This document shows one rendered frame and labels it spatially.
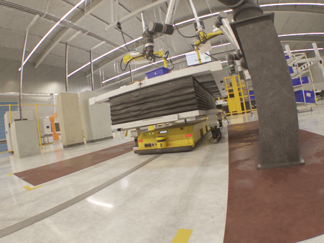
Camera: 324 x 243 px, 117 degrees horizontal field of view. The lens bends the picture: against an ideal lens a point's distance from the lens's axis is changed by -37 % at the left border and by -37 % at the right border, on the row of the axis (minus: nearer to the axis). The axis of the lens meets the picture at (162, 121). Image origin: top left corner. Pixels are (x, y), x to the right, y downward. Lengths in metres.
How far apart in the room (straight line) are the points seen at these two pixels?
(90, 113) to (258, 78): 6.10
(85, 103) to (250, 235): 6.59
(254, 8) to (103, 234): 1.43
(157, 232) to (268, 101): 0.84
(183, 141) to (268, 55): 1.33
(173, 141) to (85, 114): 5.15
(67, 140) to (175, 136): 4.50
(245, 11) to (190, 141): 1.42
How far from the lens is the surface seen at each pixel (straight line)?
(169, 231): 0.58
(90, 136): 6.56
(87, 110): 6.58
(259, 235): 0.53
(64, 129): 5.81
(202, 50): 3.80
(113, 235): 0.63
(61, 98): 5.97
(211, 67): 1.51
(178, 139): 1.88
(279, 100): 0.97
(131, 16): 4.59
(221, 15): 2.85
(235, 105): 12.84
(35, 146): 5.05
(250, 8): 1.17
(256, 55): 1.01
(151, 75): 1.69
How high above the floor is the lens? 0.37
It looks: level
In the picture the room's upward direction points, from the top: 9 degrees counter-clockwise
